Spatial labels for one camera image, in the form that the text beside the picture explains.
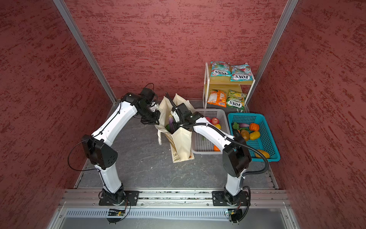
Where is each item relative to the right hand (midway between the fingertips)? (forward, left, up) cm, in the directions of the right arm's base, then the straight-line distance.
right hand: (174, 130), depth 85 cm
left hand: (0, +9, +5) cm, 11 cm away
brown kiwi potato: (+3, -48, -12) cm, 50 cm away
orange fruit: (-8, -26, -10) cm, 29 cm away
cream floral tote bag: (-9, -4, +2) cm, 10 cm away
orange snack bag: (+24, -30, +4) cm, 38 cm away
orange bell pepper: (+7, -55, -10) cm, 56 cm away
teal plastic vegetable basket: (-4, -60, -11) cm, 61 cm away
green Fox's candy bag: (+22, -43, +3) cm, 49 cm away
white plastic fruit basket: (-8, -16, -4) cm, 18 cm away
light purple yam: (+11, -50, -13) cm, 53 cm away
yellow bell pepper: (+2, -55, -12) cm, 56 cm away
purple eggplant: (+4, +2, +2) cm, 5 cm away
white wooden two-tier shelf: (+23, -32, +16) cm, 43 cm away
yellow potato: (-12, -56, -10) cm, 58 cm away
